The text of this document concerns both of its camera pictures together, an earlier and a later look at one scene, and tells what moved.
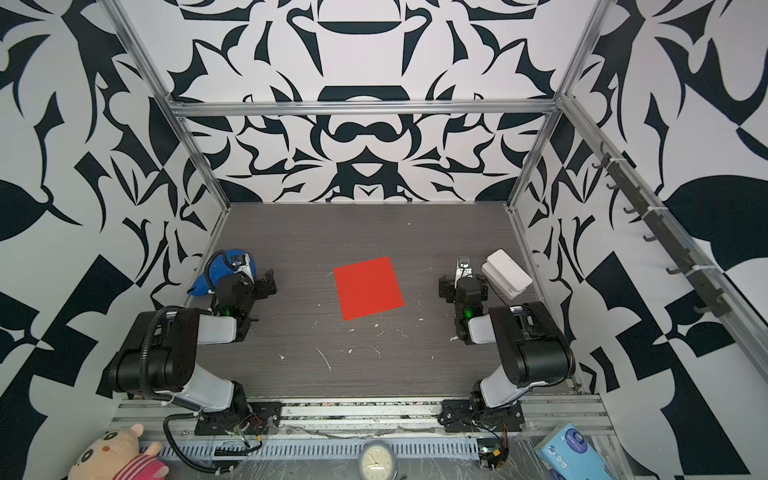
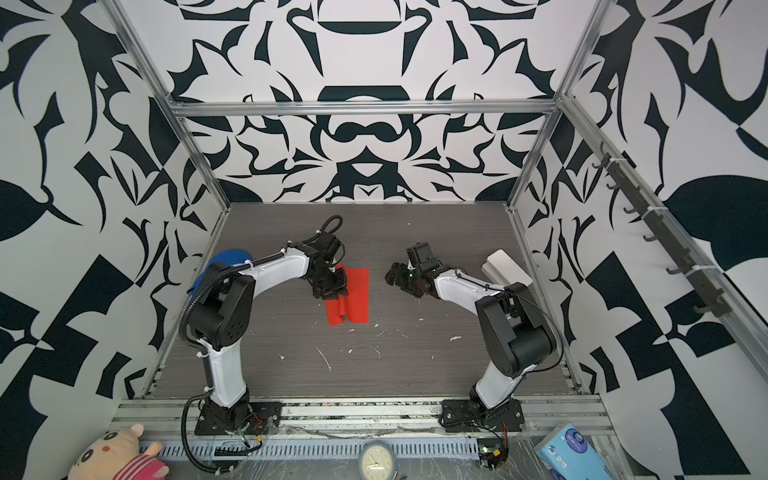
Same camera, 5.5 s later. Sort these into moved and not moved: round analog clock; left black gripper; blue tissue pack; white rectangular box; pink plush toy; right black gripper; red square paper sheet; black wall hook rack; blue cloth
Moved: left black gripper; right black gripper; red square paper sheet
Not moved: pink plush toy; blue tissue pack; round analog clock; white rectangular box; blue cloth; black wall hook rack
